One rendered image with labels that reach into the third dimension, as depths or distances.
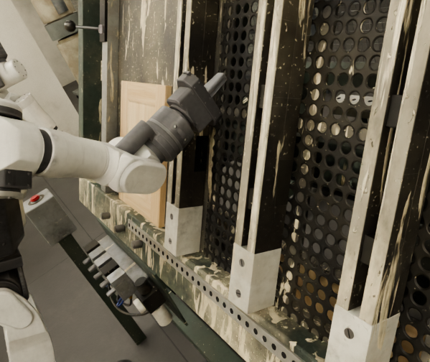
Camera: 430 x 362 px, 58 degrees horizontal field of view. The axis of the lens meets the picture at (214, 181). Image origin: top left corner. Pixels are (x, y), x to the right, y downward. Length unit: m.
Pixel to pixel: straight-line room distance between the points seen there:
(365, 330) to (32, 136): 0.52
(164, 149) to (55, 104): 4.51
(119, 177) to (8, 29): 4.51
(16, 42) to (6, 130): 4.55
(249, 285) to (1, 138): 0.48
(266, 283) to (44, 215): 1.07
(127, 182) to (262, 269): 0.30
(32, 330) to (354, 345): 0.88
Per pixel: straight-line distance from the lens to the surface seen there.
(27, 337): 1.24
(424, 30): 0.52
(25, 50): 5.12
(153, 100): 1.13
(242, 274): 0.76
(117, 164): 0.65
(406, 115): 0.51
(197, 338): 1.77
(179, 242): 0.96
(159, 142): 0.71
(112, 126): 1.44
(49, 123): 1.39
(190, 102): 0.75
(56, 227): 1.67
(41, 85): 5.15
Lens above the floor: 1.51
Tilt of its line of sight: 30 degrees down
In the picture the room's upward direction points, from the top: 23 degrees counter-clockwise
